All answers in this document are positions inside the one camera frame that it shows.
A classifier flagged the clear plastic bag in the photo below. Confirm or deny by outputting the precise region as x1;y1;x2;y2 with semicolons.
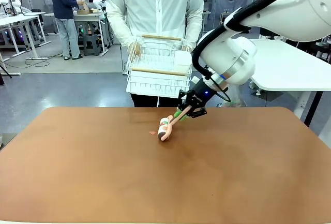
221;83;249;109

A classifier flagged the white table with box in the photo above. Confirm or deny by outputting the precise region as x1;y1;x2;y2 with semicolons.
43;11;110;55

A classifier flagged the grey plastic stool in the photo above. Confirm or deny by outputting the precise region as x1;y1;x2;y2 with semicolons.
82;34;101;56

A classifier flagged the large white side table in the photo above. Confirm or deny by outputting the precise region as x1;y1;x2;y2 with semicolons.
249;39;331;128

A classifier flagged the person's right forearm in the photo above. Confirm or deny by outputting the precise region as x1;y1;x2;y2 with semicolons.
106;0;138;49

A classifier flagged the white desk with robot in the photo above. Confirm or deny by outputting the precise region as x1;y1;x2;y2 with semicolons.
0;11;52;62

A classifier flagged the white wire dish rack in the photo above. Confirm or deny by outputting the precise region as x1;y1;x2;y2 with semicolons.
126;34;193;99

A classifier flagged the pink lint roller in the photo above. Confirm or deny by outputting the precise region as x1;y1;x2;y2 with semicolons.
157;106;194;142

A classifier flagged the person in navy jacket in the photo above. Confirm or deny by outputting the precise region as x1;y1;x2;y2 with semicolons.
49;0;87;61

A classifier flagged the white plastic cutlery holder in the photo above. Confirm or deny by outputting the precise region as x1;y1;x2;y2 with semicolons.
175;50;193;77

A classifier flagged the person's right hand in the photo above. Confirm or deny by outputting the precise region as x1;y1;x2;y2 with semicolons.
128;41;142;58

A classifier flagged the brown cardboard box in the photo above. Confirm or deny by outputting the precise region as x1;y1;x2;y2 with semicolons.
76;2;101;16

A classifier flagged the person's left forearm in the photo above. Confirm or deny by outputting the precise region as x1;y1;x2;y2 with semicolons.
184;14;204;51

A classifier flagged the black right arm cable sleeve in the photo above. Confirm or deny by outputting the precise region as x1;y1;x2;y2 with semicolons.
191;0;323;80

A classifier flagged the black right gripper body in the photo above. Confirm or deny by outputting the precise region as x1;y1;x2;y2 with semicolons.
186;79;221;108

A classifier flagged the person in white jacket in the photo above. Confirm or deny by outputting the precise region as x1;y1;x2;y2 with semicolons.
106;0;205;108

